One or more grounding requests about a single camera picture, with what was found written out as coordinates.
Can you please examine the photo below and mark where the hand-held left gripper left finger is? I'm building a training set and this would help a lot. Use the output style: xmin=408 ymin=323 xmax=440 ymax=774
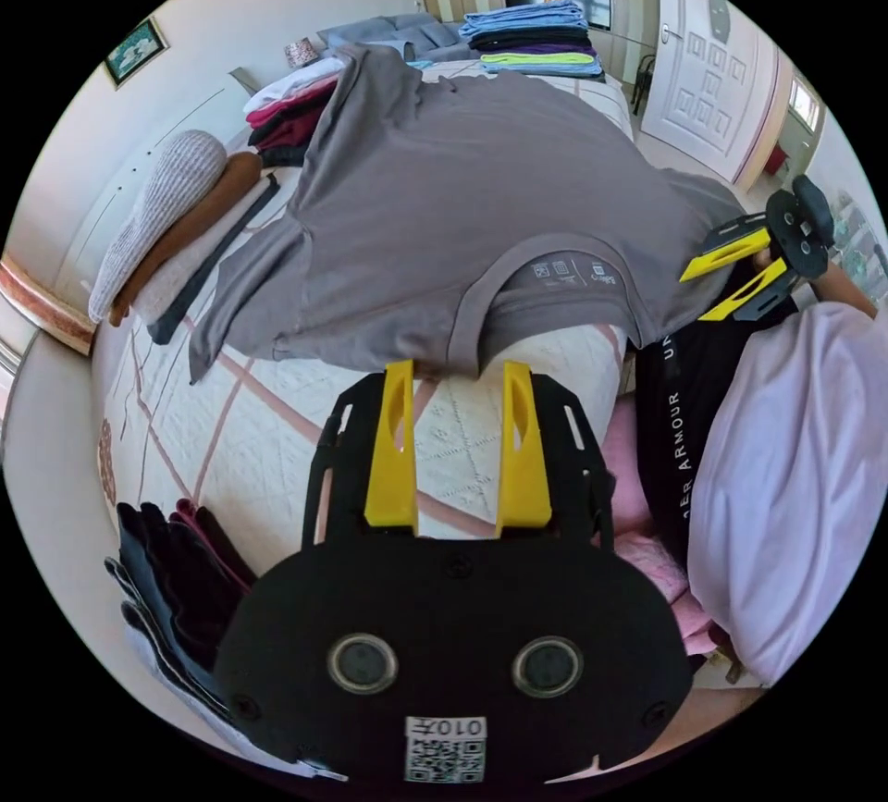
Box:
xmin=365 ymin=360 xmax=417 ymax=533

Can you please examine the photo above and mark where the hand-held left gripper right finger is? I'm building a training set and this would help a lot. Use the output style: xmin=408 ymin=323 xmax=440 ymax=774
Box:
xmin=496 ymin=361 xmax=554 ymax=533

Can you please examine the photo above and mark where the brown short sleeve shirt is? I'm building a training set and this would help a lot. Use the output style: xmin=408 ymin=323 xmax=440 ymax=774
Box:
xmin=187 ymin=42 xmax=771 ymax=387

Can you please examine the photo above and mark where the person's right forearm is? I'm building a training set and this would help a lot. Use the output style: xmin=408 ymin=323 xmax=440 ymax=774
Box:
xmin=809 ymin=260 xmax=881 ymax=319

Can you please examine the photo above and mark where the bed with white quilt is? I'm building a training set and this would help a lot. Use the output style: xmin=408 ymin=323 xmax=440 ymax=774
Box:
xmin=90 ymin=56 xmax=643 ymax=543

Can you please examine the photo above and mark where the person's body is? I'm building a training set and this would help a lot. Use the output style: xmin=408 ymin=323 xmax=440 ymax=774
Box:
xmin=603 ymin=291 xmax=888 ymax=689

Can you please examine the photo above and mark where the white panelled door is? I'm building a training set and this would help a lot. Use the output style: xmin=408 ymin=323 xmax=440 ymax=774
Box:
xmin=636 ymin=0 xmax=800 ymax=187

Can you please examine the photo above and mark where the dark chair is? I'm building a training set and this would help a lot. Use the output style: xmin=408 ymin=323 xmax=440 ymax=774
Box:
xmin=629 ymin=55 xmax=659 ymax=117

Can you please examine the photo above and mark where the pile of clothes black and maroon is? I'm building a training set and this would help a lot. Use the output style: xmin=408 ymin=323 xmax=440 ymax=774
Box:
xmin=104 ymin=496 xmax=348 ymax=783

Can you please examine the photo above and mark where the pile of clothes blue and black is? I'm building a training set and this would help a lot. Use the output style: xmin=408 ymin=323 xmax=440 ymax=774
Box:
xmin=460 ymin=2 xmax=606 ymax=81

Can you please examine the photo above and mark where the brown pillow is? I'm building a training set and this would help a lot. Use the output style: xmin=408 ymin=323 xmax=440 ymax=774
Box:
xmin=107 ymin=152 xmax=266 ymax=326

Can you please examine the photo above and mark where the grey knitted pillow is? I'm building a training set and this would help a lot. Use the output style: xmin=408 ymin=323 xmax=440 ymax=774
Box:
xmin=88 ymin=130 xmax=229 ymax=326

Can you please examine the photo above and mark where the pile of clothes white and red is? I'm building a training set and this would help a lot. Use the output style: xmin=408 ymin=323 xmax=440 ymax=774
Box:
xmin=242 ymin=56 xmax=345 ymax=168

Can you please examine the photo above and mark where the large framed wall picture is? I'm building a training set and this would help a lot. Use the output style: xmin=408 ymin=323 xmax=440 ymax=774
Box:
xmin=103 ymin=16 xmax=172 ymax=90

